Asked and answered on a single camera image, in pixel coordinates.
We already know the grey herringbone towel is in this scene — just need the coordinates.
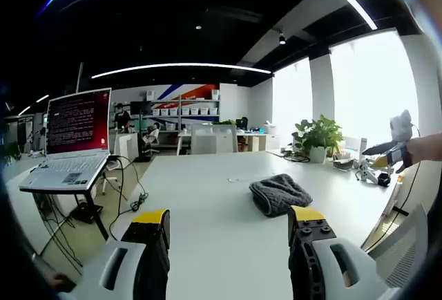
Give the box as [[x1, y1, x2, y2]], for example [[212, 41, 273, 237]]
[[249, 174, 314, 217]]

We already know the person's right hand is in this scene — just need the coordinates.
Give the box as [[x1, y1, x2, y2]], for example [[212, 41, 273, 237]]
[[395, 139, 424, 176]]

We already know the person's left hand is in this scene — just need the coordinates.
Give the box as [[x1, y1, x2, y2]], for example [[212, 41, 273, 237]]
[[48, 271, 72, 289]]

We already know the white toy robot dog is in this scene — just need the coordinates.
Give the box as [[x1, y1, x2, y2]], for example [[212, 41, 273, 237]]
[[355, 162, 380, 184]]

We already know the white mesh chair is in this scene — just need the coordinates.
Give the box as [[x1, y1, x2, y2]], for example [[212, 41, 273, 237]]
[[215, 125, 239, 153], [361, 203, 430, 289], [191, 124, 217, 155]]

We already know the green potted plant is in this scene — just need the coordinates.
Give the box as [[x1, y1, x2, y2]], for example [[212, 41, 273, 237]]
[[291, 114, 344, 165]]

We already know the white low cabinet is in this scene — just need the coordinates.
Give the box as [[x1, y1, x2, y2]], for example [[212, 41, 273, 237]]
[[238, 133, 280, 153]]

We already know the white desk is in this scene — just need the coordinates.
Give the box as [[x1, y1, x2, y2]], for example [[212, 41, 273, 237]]
[[115, 132, 140, 160]]

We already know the white laptop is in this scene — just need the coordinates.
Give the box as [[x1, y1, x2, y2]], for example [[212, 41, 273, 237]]
[[19, 88, 112, 193]]

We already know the black monitor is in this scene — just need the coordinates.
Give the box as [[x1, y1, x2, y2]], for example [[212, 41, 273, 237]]
[[130, 100, 153, 115]]

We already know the grey metal shelving rack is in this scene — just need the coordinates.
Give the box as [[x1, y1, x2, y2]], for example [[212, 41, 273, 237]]
[[151, 94, 221, 132]]

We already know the row of white storage boxes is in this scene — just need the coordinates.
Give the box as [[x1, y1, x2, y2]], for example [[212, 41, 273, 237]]
[[151, 106, 219, 117]]

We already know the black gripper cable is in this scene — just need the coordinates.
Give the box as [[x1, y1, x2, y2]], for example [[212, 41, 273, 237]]
[[396, 124, 421, 215]]

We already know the black laptop cable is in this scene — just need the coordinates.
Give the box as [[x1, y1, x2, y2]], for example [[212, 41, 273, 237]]
[[108, 154, 149, 242]]

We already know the black cable coil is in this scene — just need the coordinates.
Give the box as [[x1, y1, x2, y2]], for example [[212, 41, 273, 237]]
[[282, 150, 311, 164]]

